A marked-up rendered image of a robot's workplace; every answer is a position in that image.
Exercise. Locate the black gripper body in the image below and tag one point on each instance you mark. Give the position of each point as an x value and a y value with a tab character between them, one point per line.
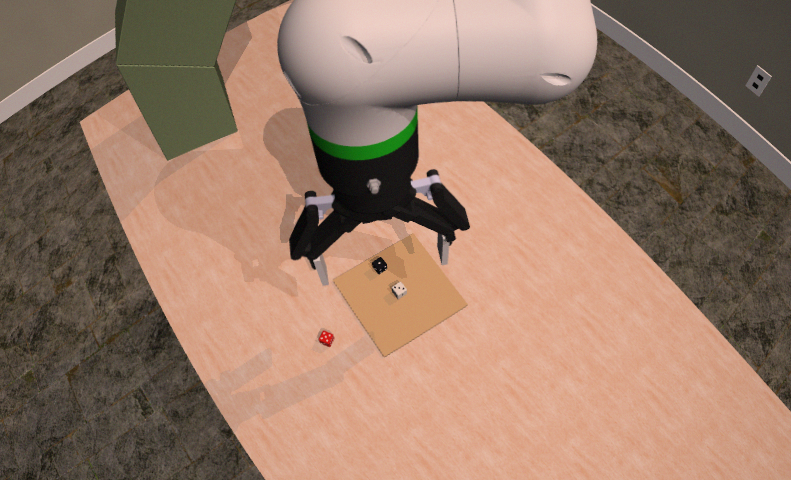
375	204

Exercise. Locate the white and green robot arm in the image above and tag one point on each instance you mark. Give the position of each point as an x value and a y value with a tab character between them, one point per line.
359	66

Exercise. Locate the tan square mat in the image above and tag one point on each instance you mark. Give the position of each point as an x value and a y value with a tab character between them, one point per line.
390	322

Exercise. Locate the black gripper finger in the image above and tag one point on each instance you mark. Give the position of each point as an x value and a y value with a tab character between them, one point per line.
448	217
313	240

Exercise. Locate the red die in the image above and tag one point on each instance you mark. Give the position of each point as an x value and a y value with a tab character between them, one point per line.
326	338

